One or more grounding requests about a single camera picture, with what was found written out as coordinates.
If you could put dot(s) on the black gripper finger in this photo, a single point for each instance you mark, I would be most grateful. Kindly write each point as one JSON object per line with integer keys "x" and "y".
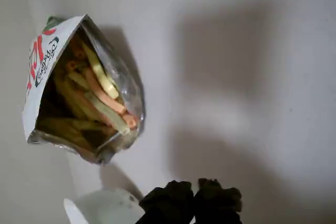
{"x": 168, "y": 203}
{"x": 218, "y": 203}

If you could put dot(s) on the white ceramic bowl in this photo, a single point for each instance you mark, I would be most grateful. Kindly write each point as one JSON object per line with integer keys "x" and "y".
{"x": 105, "y": 208}

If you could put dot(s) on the orange veggie straw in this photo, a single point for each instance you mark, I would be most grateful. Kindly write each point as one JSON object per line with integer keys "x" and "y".
{"x": 105, "y": 97}
{"x": 130, "y": 122}
{"x": 71, "y": 66}
{"x": 78, "y": 52}

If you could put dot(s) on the pale green veggie straw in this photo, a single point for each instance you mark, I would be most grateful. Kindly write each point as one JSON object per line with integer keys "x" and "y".
{"x": 113, "y": 119}

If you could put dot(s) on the yellow veggie straw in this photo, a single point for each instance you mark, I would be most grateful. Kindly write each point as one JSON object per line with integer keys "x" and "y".
{"x": 105, "y": 82}

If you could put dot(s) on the veggie straw packet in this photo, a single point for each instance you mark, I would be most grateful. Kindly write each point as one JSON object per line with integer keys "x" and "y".
{"x": 44, "y": 58}

